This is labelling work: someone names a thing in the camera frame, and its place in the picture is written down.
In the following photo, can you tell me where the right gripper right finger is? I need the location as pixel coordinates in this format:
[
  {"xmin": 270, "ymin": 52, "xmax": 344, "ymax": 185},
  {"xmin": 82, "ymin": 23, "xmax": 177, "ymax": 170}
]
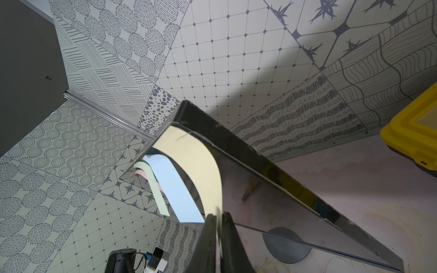
[{"xmin": 220, "ymin": 212, "xmax": 255, "ymax": 273}]

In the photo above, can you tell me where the blue sticky note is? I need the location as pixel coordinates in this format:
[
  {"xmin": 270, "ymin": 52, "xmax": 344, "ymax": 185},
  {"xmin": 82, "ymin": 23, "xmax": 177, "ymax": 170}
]
[{"xmin": 143, "ymin": 154, "xmax": 204, "ymax": 224}]

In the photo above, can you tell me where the black computer monitor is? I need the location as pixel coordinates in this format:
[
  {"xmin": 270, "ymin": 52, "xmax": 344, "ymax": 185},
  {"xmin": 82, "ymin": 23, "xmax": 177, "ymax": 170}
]
[{"xmin": 131, "ymin": 101, "xmax": 404, "ymax": 273}]

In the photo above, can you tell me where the pink sticky note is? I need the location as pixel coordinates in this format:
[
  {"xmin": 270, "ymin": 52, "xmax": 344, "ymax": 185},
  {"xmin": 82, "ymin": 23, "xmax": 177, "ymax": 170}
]
[{"xmin": 131, "ymin": 169, "xmax": 163, "ymax": 192}]

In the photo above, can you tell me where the yellow sticky note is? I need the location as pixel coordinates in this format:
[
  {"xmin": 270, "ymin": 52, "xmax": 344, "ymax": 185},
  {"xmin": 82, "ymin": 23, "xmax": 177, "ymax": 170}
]
[{"xmin": 153, "ymin": 126, "xmax": 223, "ymax": 220}]

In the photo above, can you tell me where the green sticky note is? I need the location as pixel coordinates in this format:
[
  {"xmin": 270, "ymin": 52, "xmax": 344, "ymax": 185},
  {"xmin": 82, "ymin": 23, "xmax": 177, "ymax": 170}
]
[{"xmin": 134, "ymin": 161, "xmax": 170, "ymax": 216}]

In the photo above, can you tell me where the round grey monitor stand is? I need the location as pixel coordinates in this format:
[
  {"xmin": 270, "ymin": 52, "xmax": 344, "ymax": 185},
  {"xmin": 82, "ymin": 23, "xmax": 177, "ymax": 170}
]
[{"xmin": 262, "ymin": 227, "xmax": 311, "ymax": 264}]

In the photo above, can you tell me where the yellow black toolbox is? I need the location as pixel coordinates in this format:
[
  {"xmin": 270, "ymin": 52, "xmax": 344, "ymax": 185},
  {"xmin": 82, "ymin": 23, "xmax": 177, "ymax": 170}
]
[{"xmin": 380, "ymin": 84, "xmax": 437, "ymax": 177}]

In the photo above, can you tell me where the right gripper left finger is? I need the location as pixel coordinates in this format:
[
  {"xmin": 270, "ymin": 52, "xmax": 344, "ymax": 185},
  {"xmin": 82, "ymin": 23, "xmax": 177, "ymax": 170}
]
[{"xmin": 185, "ymin": 214, "xmax": 217, "ymax": 273}]

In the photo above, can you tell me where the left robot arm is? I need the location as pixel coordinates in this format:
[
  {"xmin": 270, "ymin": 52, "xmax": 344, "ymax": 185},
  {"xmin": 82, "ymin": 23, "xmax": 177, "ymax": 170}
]
[{"xmin": 104, "ymin": 249, "xmax": 147, "ymax": 273}]

